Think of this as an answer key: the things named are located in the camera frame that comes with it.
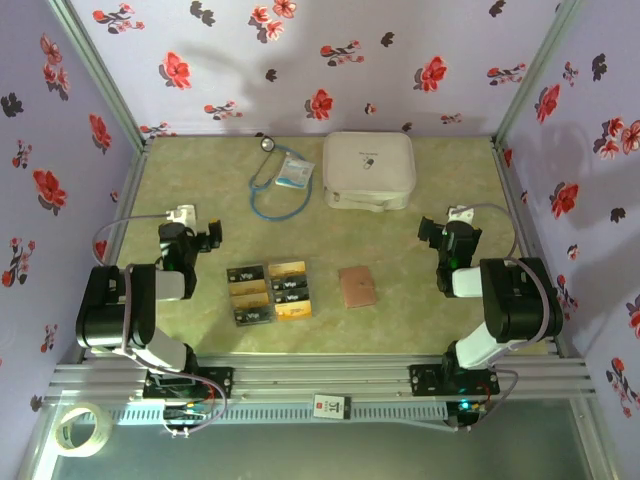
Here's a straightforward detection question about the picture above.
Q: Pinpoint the group of black gold packets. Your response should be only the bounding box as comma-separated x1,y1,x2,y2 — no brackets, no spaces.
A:
225,258,315,329

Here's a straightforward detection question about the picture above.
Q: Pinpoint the gold membership card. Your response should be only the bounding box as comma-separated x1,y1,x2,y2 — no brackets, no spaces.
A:
228,279,268,297
230,293,270,310
274,300,315,321
268,259,307,279

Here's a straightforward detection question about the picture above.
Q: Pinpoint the white zipped medicine pouch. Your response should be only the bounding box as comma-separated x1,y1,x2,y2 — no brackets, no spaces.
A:
321,130,418,214

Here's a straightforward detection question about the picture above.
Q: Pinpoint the white blue sealed packet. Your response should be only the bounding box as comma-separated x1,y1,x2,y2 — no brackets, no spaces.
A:
274,153,316,190

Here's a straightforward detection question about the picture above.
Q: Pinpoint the blue stethoscope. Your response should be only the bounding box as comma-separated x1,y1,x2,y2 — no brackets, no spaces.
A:
248,133,315,221

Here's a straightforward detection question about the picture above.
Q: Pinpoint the small controller circuit board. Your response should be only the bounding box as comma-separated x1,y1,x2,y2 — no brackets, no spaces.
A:
162,402,214,426
447,399,489,431

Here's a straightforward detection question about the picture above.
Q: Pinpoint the red white label tag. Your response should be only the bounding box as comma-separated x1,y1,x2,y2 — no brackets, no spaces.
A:
312,393,351,420

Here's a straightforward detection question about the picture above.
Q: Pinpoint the clear adhesive tape roll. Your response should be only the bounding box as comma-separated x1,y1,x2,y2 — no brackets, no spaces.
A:
53,401,112,459

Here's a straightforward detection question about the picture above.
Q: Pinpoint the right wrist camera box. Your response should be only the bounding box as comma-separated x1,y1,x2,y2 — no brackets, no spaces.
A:
446,204,476,225

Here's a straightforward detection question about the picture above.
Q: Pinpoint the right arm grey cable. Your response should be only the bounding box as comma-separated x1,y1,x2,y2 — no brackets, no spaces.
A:
444,202,559,434

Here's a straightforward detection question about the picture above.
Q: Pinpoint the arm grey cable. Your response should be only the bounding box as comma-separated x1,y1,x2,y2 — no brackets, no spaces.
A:
444,202,559,434
92,213,227,439

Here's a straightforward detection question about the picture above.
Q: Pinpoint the aluminium table side rail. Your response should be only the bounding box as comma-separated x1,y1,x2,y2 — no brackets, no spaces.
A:
492,139,574,359
74,139,154,364

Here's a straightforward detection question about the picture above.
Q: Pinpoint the left arm grey cable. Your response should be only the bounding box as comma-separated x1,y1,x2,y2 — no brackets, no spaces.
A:
92,213,227,439

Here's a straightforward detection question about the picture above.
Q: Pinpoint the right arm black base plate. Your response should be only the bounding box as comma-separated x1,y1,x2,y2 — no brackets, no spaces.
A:
408,363,501,397

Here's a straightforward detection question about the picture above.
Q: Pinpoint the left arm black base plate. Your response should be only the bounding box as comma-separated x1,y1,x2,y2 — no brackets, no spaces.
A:
142,366,235,400

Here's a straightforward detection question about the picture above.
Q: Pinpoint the aluminium frame cross rail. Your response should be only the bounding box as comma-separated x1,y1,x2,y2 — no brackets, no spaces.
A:
47,353,599,401

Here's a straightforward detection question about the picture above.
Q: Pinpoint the grey slotted cable duct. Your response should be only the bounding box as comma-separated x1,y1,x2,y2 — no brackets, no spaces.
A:
107,403,449,425

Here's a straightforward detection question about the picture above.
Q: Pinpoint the aluminium frame corner post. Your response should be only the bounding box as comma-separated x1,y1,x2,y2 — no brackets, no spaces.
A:
44,0,154,156
491,0,587,151

